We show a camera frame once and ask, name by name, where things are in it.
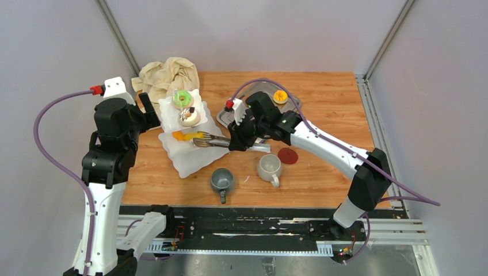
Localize white ceramic mug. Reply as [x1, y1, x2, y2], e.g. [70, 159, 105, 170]
[257, 154, 283, 188]

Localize white slotted cable duct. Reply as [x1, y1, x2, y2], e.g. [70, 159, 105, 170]
[144, 239, 334, 257]

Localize orange fish pastry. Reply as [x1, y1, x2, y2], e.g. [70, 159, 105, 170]
[172, 131, 187, 141]

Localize aluminium side rail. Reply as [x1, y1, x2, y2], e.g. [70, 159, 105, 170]
[355, 74, 429, 246]

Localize white three-tier dessert stand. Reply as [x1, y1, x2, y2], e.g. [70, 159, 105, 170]
[158, 89, 229, 178]

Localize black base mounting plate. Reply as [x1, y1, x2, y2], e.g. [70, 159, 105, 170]
[118, 205, 409, 253]

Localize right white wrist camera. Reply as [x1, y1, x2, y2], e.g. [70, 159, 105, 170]
[231, 98, 246, 125]

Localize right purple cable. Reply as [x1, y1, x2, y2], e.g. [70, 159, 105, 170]
[224, 78, 441, 263]

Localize beige crumpled cloth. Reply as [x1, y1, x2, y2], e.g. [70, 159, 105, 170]
[131, 57, 200, 104]

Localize aluminium frame post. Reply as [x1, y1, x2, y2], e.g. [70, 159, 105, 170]
[363, 0, 417, 82]
[94, 0, 140, 76]

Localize right aluminium frame post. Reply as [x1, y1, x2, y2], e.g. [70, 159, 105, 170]
[363, 0, 417, 82]

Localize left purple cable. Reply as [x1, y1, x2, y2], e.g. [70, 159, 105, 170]
[33, 85, 170, 276]

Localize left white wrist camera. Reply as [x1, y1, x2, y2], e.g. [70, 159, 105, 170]
[102, 76, 136, 106]

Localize yellow cake cube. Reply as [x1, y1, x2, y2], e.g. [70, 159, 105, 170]
[186, 132, 204, 141]

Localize white chocolate donut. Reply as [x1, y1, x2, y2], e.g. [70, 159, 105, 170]
[178, 106, 201, 127]

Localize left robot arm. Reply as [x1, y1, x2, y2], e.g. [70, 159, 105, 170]
[64, 93, 176, 275]

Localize purple cable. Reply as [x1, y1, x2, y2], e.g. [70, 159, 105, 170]
[33, 85, 170, 276]
[224, 78, 441, 263]

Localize grey ceramic mug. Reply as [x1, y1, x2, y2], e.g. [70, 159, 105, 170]
[210, 168, 236, 204]

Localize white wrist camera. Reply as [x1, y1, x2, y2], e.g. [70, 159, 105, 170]
[102, 76, 136, 106]
[231, 98, 246, 125]

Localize yellow orange fruit tart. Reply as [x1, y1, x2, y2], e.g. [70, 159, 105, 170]
[273, 90, 289, 105]

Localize red round coaster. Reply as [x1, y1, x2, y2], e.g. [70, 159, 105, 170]
[277, 148, 299, 164]

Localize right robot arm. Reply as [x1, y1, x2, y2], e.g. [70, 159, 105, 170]
[224, 91, 391, 240]

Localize metal tongs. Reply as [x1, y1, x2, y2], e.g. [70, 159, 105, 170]
[191, 131, 271, 154]

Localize left aluminium frame post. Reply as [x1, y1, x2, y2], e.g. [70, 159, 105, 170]
[94, 0, 140, 76]

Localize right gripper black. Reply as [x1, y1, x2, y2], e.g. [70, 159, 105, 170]
[227, 114, 268, 152]

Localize green frosted donut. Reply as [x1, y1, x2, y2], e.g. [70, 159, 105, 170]
[171, 89, 193, 110]

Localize stainless steel tray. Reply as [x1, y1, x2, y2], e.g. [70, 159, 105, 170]
[216, 81, 302, 134]

